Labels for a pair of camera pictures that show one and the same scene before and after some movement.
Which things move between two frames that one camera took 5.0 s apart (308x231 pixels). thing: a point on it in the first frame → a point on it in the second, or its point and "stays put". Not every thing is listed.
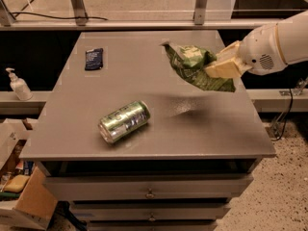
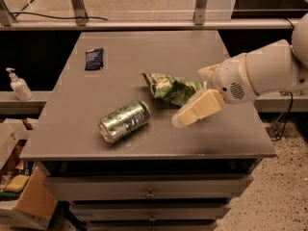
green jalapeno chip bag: x=192 y=61 → x=170 y=89
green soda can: x=121 y=121 stays put
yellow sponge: x=16 y=184 stays put
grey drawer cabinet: x=132 y=143 stays put
